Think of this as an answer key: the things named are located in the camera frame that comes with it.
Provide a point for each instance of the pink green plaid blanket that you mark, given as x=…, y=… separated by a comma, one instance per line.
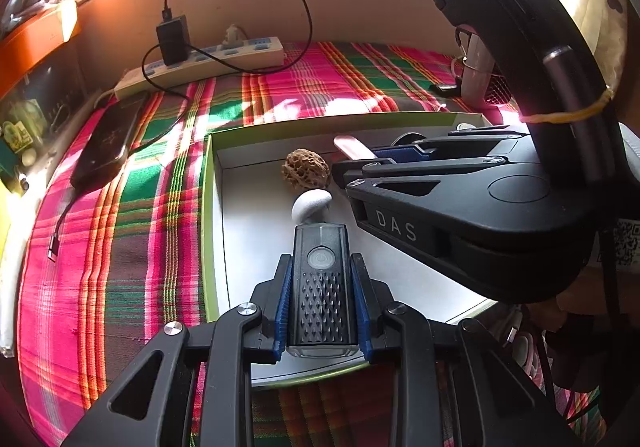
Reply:
x=125, y=252

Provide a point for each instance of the beige power strip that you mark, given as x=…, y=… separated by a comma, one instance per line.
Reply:
x=250, y=54

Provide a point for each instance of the grey space heater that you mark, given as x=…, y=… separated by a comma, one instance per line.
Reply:
x=477, y=72

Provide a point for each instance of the orange box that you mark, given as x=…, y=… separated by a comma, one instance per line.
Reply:
x=30, y=44

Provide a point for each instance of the green label jar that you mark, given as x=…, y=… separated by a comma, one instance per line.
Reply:
x=15, y=137

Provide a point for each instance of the white mushroom-shaped knob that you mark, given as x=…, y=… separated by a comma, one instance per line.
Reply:
x=310, y=204

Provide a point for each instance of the green and white cardboard box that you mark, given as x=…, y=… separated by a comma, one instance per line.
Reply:
x=250, y=237

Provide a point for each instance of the black bike light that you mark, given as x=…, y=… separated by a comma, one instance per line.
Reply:
x=322, y=297

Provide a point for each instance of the black smartphone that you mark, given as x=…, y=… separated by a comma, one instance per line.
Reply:
x=107, y=142

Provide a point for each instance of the pitted brown walnut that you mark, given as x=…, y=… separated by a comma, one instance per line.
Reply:
x=305, y=169

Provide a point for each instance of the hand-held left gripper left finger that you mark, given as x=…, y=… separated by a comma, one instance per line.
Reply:
x=282, y=307

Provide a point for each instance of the white plug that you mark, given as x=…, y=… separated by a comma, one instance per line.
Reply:
x=232, y=33

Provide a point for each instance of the black charger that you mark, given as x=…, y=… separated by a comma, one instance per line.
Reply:
x=172, y=39

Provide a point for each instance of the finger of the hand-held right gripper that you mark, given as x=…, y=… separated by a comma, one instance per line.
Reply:
x=360, y=174
x=395, y=153

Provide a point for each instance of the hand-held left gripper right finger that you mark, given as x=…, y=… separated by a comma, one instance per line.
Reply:
x=361, y=307

